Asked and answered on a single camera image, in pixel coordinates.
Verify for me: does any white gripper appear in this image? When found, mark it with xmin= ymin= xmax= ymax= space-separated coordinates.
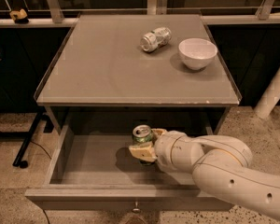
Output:
xmin=129 ymin=128 xmax=195 ymax=173

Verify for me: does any green soda can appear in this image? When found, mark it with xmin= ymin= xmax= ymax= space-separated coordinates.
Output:
xmin=133 ymin=125 xmax=153 ymax=165

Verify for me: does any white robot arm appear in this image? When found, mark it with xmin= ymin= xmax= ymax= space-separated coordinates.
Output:
xmin=129 ymin=125 xmax=280 ymax=221

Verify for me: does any open grey top drawer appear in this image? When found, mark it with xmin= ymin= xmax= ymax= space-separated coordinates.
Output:
xmin=25 ymin=109 xmax=232 ymax=211

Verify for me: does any metal drawer knob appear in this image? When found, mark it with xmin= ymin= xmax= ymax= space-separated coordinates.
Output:
xmin=132 ymin=202 xmax=141 ymax=214

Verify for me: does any grey cabinet with top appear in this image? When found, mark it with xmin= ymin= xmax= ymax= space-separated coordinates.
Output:
xmin=33 ymin=13 xmax=243 ymax=138

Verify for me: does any crushed white can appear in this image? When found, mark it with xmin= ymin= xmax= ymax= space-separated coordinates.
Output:
xmin=140 ymin=27 xmax=172 ymax=52

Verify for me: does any white bowl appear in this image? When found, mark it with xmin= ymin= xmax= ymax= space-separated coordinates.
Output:
xmin=178 ymin=38 xmax=217 ymax=70

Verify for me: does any black stand leg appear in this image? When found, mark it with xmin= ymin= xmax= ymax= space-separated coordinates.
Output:
xmin=12 ymin=111 xmax=43 ymax=167

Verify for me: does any yellow and black toy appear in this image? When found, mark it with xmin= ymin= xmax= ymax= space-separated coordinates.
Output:
xmin=9 ymin=8 xmax=29 ymax=23

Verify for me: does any white post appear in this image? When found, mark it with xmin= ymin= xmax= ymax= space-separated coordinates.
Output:
xmin=254 ymin=67 xmax=280 ymax=119

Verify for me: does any white railing frame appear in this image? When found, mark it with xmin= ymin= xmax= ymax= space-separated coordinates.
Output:
xmin=0 ymin=0 xmax=280 ymax=27

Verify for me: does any black floor cable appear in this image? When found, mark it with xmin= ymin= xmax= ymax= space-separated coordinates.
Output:
xmin=0 ymin=124 xmax=53 ymax=161

